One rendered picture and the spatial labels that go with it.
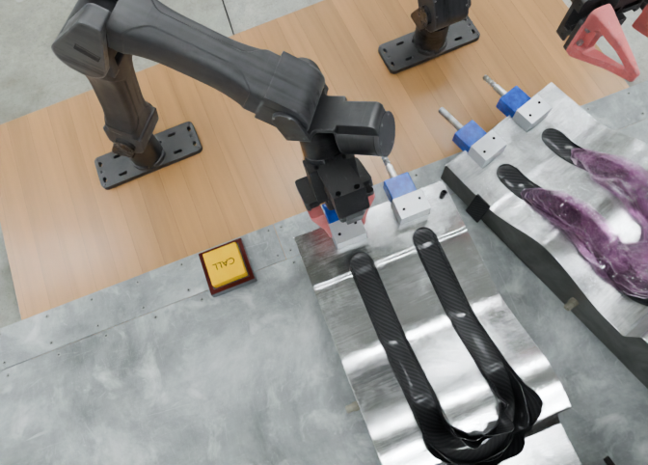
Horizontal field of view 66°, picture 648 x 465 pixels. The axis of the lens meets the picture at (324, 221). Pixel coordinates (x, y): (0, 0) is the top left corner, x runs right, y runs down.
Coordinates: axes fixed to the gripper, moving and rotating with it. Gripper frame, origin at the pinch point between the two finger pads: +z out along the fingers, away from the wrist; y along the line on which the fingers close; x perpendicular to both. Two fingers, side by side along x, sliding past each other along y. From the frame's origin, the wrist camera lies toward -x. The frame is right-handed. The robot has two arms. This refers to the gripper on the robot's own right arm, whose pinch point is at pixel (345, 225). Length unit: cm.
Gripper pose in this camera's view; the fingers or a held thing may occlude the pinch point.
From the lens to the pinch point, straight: 78.4
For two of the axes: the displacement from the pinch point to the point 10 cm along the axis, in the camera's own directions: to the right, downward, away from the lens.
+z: 2.4, 7.2, 6.5
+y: 9.3, -3.7, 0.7
